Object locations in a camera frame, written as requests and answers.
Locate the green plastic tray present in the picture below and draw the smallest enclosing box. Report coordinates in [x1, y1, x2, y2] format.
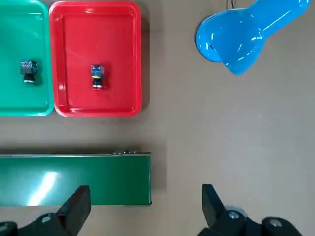
[0, 0, 55, 117]

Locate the green push-button part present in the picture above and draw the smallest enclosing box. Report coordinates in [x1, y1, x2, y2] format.
[19, 59, 39, 84]

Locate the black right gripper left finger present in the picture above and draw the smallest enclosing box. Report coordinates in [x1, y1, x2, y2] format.
[0, 185, 92, 236]

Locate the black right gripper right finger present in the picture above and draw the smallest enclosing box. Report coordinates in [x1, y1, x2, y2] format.
[196, 184, 305, 236]

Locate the red plastic tray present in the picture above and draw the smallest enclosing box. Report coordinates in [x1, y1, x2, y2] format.
[49, 0, 143, 118]

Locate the green conveyor belt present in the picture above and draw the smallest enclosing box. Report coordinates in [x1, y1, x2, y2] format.
[0, 149, 153, 207]

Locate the blue desk lamp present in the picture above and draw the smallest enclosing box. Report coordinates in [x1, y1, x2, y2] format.
[195, 0, 312, 76]

